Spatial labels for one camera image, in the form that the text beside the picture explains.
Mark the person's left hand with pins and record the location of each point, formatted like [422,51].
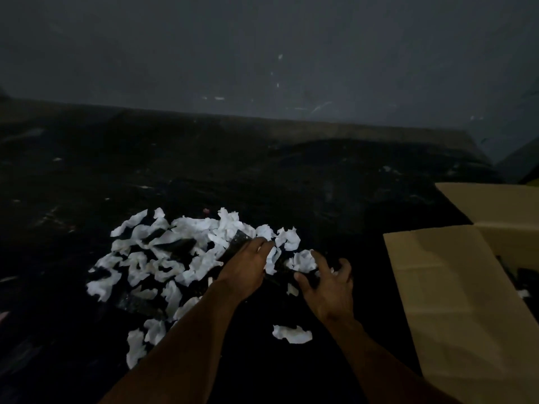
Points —
[243,271]

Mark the person's right hand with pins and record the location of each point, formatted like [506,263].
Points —
[332,296]

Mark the person's right thumb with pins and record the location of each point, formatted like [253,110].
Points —
[303,283]

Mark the person's left fingers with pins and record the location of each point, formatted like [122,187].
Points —
[262,247]

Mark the person's right forearm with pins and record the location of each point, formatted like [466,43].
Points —
[379,366]

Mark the person's left forearm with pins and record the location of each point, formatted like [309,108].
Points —
[181,344]

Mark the black speckled plastic piece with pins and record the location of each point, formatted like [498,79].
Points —
[236,244]

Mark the pile of white paper scraps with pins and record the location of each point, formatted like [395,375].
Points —
[198,231]

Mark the open brown cardboard box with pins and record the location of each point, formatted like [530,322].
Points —
[459,302]

